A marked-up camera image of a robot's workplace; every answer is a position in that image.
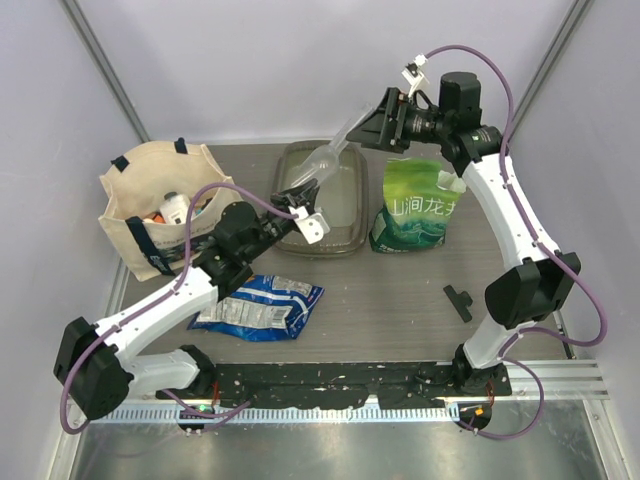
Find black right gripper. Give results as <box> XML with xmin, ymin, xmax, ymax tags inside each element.
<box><xmin>345</xmin><ymin>88</ymin><xmax>450</xmax><ymax>155</ymax></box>

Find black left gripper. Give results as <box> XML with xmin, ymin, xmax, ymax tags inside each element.
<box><xmin>243</xmin><ymin>181</ymin><xmax>320</xmax><ymax>263</ymax></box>

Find clear plastic scoop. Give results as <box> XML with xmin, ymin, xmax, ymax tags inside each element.
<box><xmin>288</xmin><ymin>103</ymin><xmax>373</xmax><ymax>187</ymax></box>

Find green cat litter bag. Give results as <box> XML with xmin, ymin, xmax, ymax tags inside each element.
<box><xmin>369</xmin><ymin>158</ymin><xmax>467</xmax><ymax>254</ymax></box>

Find black bag clip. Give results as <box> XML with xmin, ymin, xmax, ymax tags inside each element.
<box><xmin>443</xmin><ymin>285</ymin><xmax>473</xmax><ymax>323</ymax></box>

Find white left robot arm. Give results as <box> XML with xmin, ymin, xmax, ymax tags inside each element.
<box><xmin>53</xmin><ymin>179</ymin><xmax>328</xmax><ymax>420</ymax></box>

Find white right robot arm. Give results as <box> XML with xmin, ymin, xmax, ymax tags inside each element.
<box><xmin>347</xmin><ymin>72</ymin><xmax>581</xmax><ymax>395</ymax></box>

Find translucent grey litter box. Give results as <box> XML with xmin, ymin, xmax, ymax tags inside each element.
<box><xmin>276</xmin><ymin>145</ymin><xmax>369</xmax><ymax>258</ymax></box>

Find blue chip bag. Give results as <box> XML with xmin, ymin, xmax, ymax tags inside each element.
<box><xmin>188</xmin><ymin>275</ymin><xmax>325</xmax><ymax>342</ymax></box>

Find white bottle in tote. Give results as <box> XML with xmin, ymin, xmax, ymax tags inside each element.
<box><xmin>159</xmin><ymin>192</ymin><xmax>190</xmax><ymax>225</ymax></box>

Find orange item in tote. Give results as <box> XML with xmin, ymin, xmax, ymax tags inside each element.
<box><xmin>143</xmin><ymin>212</ymin><xmax>165</xmax><ymax>224</ymax></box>

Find beige canvas tote bag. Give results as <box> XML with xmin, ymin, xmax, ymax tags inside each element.
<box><xmin>99</xmin><ymin>137</ymin><xmax>241</xmax><ymax>282</ymax></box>

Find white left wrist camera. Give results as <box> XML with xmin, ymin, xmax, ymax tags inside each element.
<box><xmin>291</xmin><ymin>207</ymin><xmax>330</xmax><ymax>245</ymax></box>

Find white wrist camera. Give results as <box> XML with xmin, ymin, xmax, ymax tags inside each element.
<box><xmin>291</xmin><ymin>207</ymin><xmax>330</xmax><ymax>245</ymax></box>
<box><xmin>401</xmin><ymin>54</ymin><xmax>429</xmax><ymax>97</ymax></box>

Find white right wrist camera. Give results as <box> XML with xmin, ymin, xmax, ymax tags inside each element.
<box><xmin>401</xmin><ymin>54</ymin><xmax>429</xmax><ymax>97</ymax></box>

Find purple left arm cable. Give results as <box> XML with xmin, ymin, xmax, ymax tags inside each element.
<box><xmin>58</xmin><ymin>182</ymin><xmax>309</xmax><ymax>435</ymax></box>

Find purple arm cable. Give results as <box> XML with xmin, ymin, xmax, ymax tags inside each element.
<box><xmin>412</xmin><ymin>44</ymin><xmax>611</xmax><ymax>443</ymax></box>
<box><xmin>58</xmin><ymin>182</ymin><xmax>309</xmax><ymax>435</ymax></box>

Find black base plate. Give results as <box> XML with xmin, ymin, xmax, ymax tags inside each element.
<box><xmin>177</xmin><ymin>362</ymin><xmax>512</xmax><ymax>410</ymax></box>

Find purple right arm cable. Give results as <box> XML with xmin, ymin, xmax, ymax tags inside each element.
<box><xmin>412</xmin><ymin>44</ymin><xmax>611</xmax><ymax>443</ymax></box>

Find aluminium front rail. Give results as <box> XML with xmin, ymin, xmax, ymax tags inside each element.
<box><xmin>98</xmin><ymin>360</ymin><xmax>608</xmax><ymax>428</ymax></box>

